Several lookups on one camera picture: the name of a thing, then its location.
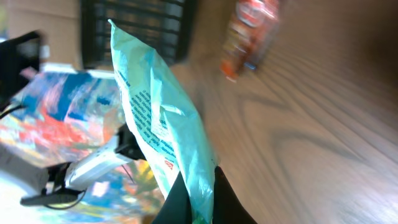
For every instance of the colourful printed board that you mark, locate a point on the colourful printed board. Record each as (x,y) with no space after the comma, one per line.
(62,117)

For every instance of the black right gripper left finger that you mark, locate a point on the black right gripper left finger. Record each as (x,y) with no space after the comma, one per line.
(176,208)

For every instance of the red Top candy bar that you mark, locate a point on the red Top candy bar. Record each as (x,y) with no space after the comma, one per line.
(251,29)

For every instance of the teal wet wipes pack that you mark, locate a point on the teal wet wipes pack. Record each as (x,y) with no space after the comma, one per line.
(164,121)

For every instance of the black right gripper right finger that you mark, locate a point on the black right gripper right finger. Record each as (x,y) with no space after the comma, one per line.
(227,207)

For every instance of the grey plastic mesh basket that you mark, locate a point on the grey plastic mesh basket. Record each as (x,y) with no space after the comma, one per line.
(165,25)

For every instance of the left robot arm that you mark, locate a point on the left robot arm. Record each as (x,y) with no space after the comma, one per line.
(71,179)

